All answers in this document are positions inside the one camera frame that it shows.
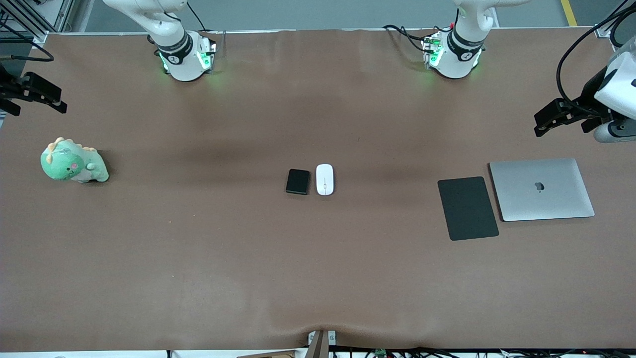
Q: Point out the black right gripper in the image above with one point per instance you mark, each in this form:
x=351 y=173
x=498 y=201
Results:
x=11 y=88

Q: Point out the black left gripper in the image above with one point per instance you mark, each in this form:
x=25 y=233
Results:
x=590 y=96

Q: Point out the white computer mouse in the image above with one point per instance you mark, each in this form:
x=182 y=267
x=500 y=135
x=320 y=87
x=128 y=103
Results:
x=325 y=180

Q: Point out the black phone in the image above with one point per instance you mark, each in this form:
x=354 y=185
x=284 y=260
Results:
x=297 y=181

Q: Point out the black mouse pad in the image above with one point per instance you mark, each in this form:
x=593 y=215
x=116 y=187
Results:
x=468 y=209

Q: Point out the green dinosaur plush toy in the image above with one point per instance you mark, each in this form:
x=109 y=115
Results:
x=69 y=161

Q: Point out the silver laptop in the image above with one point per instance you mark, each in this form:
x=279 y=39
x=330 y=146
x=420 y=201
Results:
x=541 y=191

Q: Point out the brown table cover mat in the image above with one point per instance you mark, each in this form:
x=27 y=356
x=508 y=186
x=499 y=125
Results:
x=318 y=273

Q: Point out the aluminium frame profile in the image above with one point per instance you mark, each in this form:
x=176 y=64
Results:
x=603 y=31
x=62 y=15

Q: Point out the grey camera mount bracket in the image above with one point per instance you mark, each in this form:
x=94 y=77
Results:
x=322 y=345

